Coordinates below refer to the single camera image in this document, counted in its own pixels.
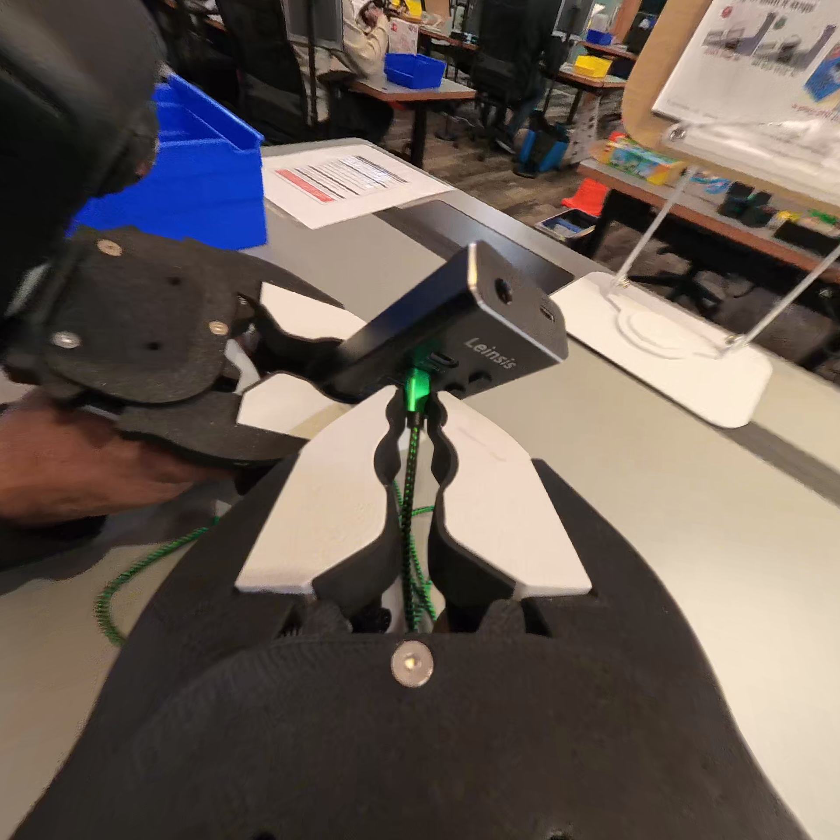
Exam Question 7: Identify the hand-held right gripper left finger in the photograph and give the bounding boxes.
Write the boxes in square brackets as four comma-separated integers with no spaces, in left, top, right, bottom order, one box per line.
[234,387,403,598]

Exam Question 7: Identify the grey desk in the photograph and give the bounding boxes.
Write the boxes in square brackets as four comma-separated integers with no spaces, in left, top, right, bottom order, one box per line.
[0,136,840,840]

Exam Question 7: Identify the colourful toy box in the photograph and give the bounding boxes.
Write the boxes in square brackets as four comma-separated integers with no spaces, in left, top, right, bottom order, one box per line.
[599,130,688,186]

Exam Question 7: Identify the blue storage bin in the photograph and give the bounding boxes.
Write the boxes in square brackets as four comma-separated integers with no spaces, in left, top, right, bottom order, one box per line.
[66,71,268,252]

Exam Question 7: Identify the person's left hand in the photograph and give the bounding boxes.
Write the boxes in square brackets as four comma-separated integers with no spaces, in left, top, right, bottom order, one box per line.
[0,403,232,527]

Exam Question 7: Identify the grey storage bin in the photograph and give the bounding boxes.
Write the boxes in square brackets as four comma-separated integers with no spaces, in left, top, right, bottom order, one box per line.
[533,209,596,248]

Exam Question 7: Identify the black speaker bar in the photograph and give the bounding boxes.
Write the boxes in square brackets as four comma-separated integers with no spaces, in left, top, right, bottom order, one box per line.
[772,218,840,258]

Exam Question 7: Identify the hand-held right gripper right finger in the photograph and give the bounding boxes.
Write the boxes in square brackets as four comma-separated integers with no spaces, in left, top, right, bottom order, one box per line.
[428,391,593,600]

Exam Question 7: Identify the wooden edged table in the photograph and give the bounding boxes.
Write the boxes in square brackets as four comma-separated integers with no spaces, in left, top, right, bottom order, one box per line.
[348,77,478,170]

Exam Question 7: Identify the illustrated instruction sheet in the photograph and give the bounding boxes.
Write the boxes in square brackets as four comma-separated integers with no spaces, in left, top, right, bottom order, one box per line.
[651,0,840,127]

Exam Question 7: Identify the black box-shaped USB hub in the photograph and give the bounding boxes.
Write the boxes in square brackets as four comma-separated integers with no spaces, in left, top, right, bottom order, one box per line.
[320,239,569,405]

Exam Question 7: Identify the green braided cable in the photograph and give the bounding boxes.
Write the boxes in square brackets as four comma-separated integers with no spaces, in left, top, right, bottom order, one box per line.
[95,366,439,647]

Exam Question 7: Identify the printed paper sheet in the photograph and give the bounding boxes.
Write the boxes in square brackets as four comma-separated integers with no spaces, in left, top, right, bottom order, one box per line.
[260,153,455,231]

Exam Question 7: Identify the black green device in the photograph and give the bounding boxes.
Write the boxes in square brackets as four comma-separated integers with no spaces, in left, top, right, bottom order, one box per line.
[717,181,773,228]

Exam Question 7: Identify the black office chair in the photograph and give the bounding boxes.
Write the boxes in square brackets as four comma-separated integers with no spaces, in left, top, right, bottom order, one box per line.
[215,0,317,140]

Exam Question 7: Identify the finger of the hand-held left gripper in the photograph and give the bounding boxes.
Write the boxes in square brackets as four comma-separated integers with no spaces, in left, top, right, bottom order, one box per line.
[238,259,370,380]
[117,369,343,468]

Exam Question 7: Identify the small blue bins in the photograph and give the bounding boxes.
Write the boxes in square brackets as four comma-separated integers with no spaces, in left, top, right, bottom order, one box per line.
[383,51,448,90]

